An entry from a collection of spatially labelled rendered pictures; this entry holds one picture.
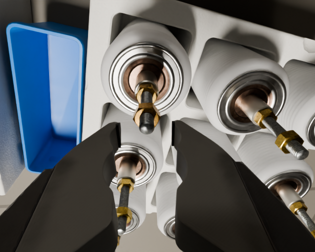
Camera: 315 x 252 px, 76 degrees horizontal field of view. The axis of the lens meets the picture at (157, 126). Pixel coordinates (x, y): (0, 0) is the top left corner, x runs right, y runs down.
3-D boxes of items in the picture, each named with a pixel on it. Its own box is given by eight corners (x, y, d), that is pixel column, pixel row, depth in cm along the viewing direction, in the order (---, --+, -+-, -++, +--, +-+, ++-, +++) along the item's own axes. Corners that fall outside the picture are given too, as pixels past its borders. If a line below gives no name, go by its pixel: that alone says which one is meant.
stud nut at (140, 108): (129, 109, 14) (128, 114, 14) (148, 96, 14) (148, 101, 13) (144, 128, 15) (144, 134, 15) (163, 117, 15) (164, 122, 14)
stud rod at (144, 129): (139, 85, 19) (135, 127, 13) (147, 79, 19) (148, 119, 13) (145, 93, 20) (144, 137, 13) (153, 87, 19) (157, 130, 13)
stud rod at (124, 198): (122, 176, 26) (115, 235, 19) (123, 170, 25) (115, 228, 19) (130, 176, 26) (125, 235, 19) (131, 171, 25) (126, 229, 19)
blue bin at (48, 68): (41, 14, 39) (3, 19, 28) (99, 28, 40) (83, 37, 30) (48, 140, 54) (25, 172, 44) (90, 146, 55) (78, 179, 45)
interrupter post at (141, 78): (134, 90, 21) (133, 104, 19) (134, 68, 20) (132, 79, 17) (157, 91, 22) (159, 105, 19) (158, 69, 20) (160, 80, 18)
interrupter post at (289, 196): (271, 189, 31) (284, 208, 28) (283, 179, 30) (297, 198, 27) (282, 194, 31) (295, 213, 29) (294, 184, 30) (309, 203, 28)
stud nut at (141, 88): (132, 89, 18) (131, 93, 17) (148, 79, 17) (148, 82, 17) (145, 106, 19) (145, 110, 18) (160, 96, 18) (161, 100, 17)
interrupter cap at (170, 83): (111, 111, 23) (110, 114, 22) (106, 39, 19) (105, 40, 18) (178, 113, 23) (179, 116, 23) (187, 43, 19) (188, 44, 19)
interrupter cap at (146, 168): (99, 182, 28) (98, 186, 28) (98, 139, 24) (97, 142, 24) (153, 185, 29) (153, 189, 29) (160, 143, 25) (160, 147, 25)
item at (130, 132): (111, 123, 44) (91, 189, 29) (111, 80, 39) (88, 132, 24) (154, 127, 45) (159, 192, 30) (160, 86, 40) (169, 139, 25)
